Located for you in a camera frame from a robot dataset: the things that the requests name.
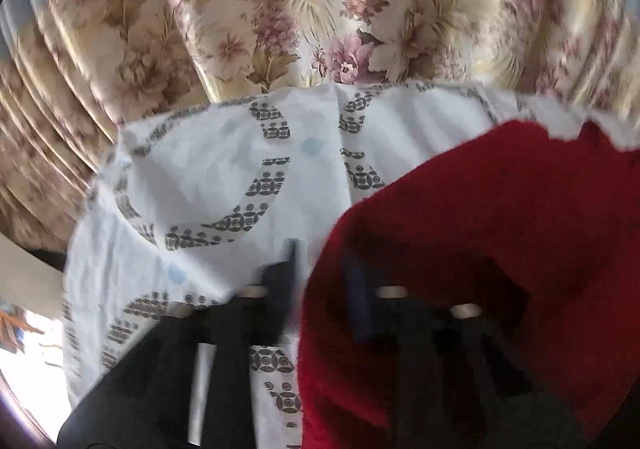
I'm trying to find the red knitted sweater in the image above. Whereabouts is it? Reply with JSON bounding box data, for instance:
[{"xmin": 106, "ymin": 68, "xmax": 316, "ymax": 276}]
[{"xmin": 298, "ymin": 122, "xmax": 639, "ymax": 448}]

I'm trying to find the white board panel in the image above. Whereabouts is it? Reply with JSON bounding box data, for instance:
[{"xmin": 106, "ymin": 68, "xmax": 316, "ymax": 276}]
[{"xmin": 0, "ymin": 235, "xmax": 63, "ymax": 319}]

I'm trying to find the white patterned bed sheet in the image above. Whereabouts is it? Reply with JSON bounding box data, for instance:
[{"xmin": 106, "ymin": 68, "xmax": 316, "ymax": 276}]
[{"xmin": 65, "ymin": 82, "xmax": 639, "ymax": 448}]

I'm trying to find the floral beige curtain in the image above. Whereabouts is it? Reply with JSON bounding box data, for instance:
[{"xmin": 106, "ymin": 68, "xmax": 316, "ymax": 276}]
[{"xmin": 1, "ymin": 0, "xmax": 639, "ymax": 251}]

